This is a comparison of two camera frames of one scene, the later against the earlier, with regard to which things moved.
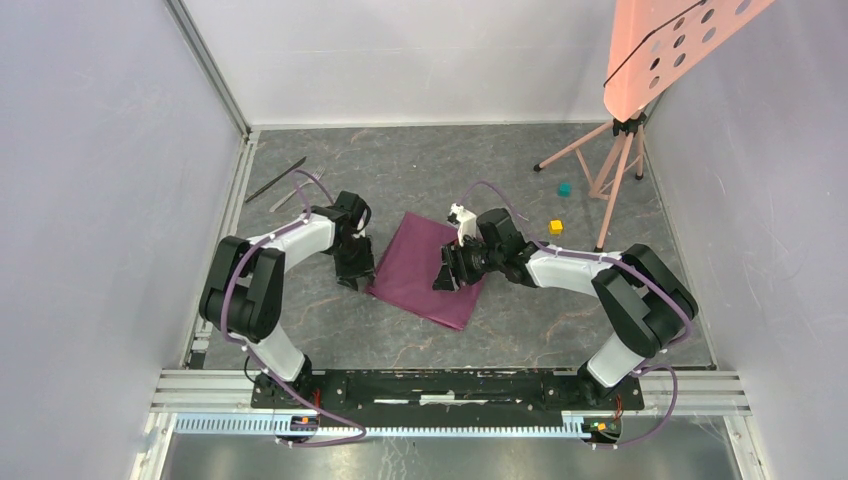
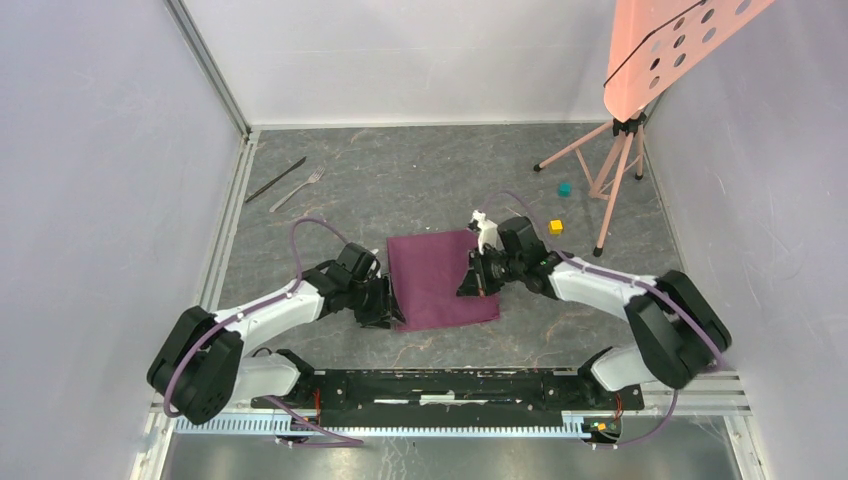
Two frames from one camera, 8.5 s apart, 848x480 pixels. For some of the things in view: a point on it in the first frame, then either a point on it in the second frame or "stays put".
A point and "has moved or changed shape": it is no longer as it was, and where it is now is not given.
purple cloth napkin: [407, 269] has moved or changed shape
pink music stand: [653, 43] stays put
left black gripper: [347, 276] → [386, 304]
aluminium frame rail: [209, 59] stays put
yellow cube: [556, 227] stays put
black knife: [276, 180] stays put
